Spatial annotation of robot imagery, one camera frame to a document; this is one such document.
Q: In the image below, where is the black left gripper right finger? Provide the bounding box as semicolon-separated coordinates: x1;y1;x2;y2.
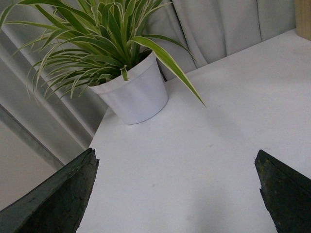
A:
255;150;311;233

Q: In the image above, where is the white drawer cabinet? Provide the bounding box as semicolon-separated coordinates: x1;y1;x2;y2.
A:
78;30;311;233

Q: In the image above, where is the green spider plant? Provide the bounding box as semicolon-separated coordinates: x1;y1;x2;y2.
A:
0;0;197;98

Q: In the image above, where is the grey curtain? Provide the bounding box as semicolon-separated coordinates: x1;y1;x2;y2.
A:
0;0;295;166

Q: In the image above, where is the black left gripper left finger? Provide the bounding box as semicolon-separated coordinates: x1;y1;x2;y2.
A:
0;148;99;233

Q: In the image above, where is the white plant pot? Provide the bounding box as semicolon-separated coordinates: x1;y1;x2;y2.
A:
90;52;168;124

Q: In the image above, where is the light wooden post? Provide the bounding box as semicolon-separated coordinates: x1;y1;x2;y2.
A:
294;0;311;41

